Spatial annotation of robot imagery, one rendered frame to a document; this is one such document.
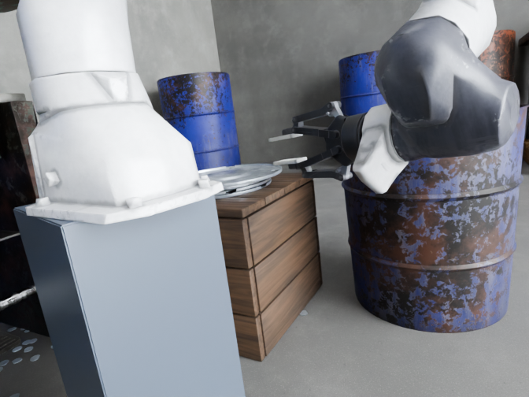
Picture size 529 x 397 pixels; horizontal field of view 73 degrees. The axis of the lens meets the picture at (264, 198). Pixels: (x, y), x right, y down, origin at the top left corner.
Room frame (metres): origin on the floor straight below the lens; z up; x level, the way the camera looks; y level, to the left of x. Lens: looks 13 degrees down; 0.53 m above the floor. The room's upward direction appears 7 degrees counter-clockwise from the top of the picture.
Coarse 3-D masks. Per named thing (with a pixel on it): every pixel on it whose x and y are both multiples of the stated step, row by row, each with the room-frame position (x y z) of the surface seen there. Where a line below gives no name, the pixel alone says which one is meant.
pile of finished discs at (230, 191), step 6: (264, 180) 0.88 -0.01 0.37; (270, 180) 0.91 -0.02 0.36; (234, 186) 0.81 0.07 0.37; (240, 186) 0.82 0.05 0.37; (246, 186) 0.86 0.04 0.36; (252, 186) 0.84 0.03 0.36; (258, 186) 0.89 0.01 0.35; (264, 186) 0.88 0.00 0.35; (222, 192) 0.80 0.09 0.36; (228, 192) 0.81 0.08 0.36; (234, 192) 0.85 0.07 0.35; (240, 192) 0.82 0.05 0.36; (246, 192) 0.83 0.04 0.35; (216, 198) 0.80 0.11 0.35
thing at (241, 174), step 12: (216, 168) 1.04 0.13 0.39; (228, 168) 1.04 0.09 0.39; (240, 168) 1.01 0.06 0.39; (252, 168) 0.98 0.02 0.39; (264, 168) 0.95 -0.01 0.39; (276, 168) 0.93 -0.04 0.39; (216, 180) 0.84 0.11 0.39; (228, 180) 0.82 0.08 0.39; (240, 180) 0.80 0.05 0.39; (252, 180) 0.77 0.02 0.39
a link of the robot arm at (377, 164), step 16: (368, 112) 0.53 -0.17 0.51; (384, 112) 0.50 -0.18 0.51; (368, 128) 0.51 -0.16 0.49; (384, 128) 0.49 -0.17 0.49; (368, 144) 0.49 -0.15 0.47; (384, 144) 0.49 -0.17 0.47; (368, 160) 0.48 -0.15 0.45; (384, 160) 0.49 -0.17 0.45; (400, 160) 0.49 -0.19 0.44; (368, 176) 0.48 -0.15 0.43; (384, 176) 0.49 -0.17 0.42
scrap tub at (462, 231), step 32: (416, 160) 0.71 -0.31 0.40; (448, 160) 0.69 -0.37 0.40; (480, 160) 0.69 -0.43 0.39; (512, 160) 0.72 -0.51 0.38; (352, 192) 0.84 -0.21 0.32; (384, 192) 0.76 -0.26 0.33; (416, 192) 0.71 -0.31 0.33; (448, 192) 0.69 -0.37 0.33; (480, 192) 0.69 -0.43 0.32; (512, 192) 0.73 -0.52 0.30; (352, 224) 0.87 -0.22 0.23; (384, 224) 0.76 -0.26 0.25; (416, 224) 0.72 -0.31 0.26; (448, 224) 0.70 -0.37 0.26; (480, 224) 0.69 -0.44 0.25; (512, 224) 0.74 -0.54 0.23; (352, 256) 0.90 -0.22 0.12; (384, 256) 0.77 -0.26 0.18; (416, 256) 0.72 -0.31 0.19; (448, 256) 0.70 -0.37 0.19; (480, 256) 0.70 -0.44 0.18; (512, 256) 0.76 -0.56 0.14; (384, 288) 0.77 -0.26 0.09; (416, 288) 0.72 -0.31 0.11; (448, 288) 0.70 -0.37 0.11; (480, 288) 0.70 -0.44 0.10; (384, 320) 0.78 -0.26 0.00; (416, 320) 0.73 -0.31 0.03; (448, 320) 0.70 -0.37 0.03; (480, 320) 0.71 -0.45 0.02
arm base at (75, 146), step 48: (48, 96) 0.39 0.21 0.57; (96, 96) 0.38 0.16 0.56; (144, 96) 0.43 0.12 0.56; (48, 144) 0.38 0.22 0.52; (96, 144) 0.34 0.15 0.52; (144, 144) 0.35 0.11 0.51; (48, 192) 0.39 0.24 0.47; (96, 192) 0.34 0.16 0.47; (144, 192) 0.33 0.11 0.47; (192, 192) 0.35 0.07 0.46
